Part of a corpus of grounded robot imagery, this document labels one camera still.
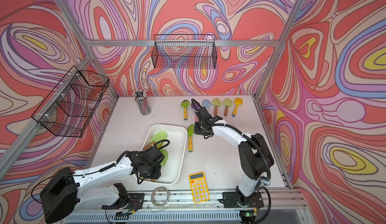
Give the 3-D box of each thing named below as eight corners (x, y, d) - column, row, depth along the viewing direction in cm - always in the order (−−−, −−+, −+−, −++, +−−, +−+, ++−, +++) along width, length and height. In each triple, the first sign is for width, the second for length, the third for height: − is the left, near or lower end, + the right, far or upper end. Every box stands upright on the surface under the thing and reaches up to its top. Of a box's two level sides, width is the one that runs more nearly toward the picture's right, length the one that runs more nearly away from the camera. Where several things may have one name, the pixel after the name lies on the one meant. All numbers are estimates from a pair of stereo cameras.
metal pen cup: (139, 115, 110) (131, 98, 96) (141, 107, 115) (134, 90, 101) (150, 115, 110) (144, 98, 96) (152, 107, 115) (146, 90, 101)
